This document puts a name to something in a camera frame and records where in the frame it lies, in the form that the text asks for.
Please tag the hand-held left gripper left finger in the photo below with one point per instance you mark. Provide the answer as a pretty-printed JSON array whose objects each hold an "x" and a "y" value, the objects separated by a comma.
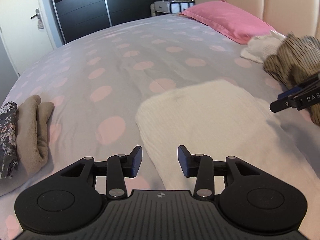
[{"x": 137, "y": 162}]

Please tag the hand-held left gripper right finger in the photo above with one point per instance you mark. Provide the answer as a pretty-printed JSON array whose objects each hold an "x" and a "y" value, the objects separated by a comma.
[{"x": 182, "y": 162}]

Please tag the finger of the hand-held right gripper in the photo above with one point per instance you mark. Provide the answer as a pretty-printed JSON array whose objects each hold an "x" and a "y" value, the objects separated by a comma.
[
  {"x": 281, "y": 106},
  {"x": 287, "y": 94}
]

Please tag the brown striped garment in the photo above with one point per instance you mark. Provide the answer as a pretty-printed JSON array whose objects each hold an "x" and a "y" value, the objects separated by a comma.
[{"x": 290, "y": 60}]

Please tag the white fluffy garment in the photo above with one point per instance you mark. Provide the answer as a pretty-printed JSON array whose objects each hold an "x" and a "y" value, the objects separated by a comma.
[{"x": 212, "y": 120}]

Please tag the small white crumpled garment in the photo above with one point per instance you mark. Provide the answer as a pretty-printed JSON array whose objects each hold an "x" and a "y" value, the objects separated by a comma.
[{"x": 260, "y": 47}]

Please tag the cream padded headboard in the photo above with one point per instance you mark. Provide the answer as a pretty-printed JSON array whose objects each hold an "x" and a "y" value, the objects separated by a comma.
[{"x": 282, "y": 2}]

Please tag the pink polka-dot bed sheet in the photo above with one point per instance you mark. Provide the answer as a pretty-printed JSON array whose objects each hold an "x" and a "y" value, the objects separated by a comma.
[{"x": 112, "y": 67}]

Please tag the pink pillow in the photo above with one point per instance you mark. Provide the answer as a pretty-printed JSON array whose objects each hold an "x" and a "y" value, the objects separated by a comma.
[{"x": 225, "y": 17}]

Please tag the beige folded garment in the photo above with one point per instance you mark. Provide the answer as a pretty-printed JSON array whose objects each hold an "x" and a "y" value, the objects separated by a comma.
[{"x": 32, "y": 130}]

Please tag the dark floral folded garment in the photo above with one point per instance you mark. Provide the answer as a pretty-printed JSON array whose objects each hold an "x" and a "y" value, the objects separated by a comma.
[{"x": 7, "y": 140}]

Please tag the white bedside cabinet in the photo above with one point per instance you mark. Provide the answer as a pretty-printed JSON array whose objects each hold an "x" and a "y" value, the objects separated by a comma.
[{"x": 167, "y": 7}]

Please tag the black sliding-door wardrobe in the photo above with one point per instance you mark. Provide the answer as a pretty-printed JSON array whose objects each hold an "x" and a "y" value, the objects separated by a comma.
[{"x": 87, "y": 10}]

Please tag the white door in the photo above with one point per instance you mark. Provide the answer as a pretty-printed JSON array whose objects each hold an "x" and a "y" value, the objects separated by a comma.
[{"x": 20, "y": 30}]

